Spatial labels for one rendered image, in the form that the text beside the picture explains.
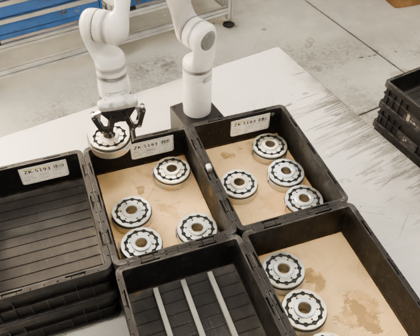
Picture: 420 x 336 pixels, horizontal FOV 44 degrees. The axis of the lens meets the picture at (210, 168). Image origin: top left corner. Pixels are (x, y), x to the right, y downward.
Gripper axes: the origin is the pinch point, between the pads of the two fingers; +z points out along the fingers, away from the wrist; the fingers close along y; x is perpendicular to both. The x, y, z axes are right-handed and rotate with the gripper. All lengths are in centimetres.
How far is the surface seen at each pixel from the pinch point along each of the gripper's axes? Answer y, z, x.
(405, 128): -118, 56, -39
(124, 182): 1.5, 17.6, -0.9
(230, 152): -30.7, 17.8, -5.2
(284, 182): -40.8, 15.4, 12.8
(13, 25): 42, 55, -171
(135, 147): -3.4, 9.9, -6.1
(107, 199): 6.8, 17.7, 4.0
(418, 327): -53, 15, 61
